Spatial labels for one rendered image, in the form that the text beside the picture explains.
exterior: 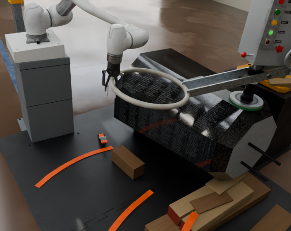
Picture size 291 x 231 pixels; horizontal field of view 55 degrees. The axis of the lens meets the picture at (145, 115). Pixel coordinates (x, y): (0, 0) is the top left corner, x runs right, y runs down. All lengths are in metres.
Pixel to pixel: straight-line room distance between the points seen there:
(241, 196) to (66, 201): 1.28
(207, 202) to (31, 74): 1.66
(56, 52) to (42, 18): 0.27
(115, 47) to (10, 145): 1.58
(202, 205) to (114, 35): 1.25
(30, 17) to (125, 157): 1.33
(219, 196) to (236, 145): 0.46
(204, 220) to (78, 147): 1.31
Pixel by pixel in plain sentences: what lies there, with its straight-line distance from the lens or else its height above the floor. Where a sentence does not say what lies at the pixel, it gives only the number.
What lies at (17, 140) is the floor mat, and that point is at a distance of 2.85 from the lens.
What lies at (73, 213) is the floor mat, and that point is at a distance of 2.16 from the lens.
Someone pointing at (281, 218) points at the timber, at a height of 0.08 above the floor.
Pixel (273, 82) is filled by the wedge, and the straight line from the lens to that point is 2.52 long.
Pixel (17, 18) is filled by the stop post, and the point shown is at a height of 0.85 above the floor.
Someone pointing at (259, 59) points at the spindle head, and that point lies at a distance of 1.70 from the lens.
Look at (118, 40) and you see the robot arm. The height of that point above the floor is 1.22.
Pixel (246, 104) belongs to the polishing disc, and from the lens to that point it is 1.87.
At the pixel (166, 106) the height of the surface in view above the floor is 0.96.
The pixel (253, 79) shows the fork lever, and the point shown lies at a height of 1.05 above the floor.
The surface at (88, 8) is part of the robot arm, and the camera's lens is 1.79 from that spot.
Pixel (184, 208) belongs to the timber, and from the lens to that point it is 2.00.
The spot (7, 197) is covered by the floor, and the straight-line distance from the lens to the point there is 2.37.
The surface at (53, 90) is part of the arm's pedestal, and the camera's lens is 2.54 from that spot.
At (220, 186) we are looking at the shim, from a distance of 2.19.
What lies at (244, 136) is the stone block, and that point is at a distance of 1.86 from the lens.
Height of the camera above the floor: 1.72
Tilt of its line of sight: 33 degrees down
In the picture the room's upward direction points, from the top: 6 degrees clockwise
